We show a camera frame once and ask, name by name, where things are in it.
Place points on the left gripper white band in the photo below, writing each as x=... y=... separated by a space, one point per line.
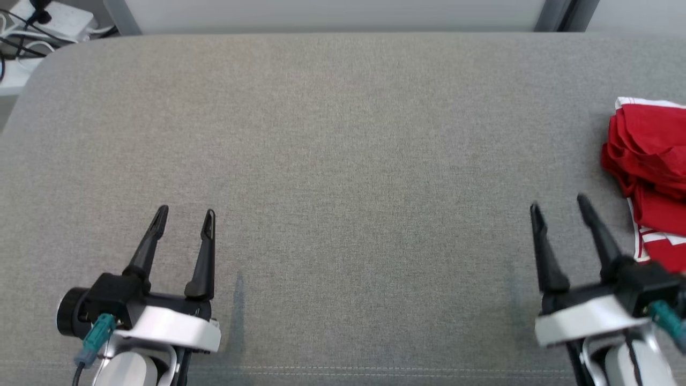
x=171 y=329

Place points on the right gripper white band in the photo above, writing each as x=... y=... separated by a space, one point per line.
x=584 y=319

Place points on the red Bulls jersey white sleeves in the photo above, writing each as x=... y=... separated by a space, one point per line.
x=662 y=220

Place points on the red shorts white side stripes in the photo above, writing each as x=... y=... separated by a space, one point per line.
x=648 y=139

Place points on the plain white power strip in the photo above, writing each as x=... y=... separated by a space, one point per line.
x=21 y=75

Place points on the white power strip with sockets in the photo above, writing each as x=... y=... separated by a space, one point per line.
x=64 y=19

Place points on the black power adapter plug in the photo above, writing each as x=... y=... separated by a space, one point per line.
x=38 y=10

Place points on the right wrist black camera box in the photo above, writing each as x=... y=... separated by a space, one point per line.
x=643 y=289

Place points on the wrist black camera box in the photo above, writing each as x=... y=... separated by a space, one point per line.
x=643 y=289
x=107 y=297

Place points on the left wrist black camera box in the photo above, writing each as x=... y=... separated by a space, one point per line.
x=107 y=297

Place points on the grey partition post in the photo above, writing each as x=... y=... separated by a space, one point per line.
x=552 y=13
x=120 y=16

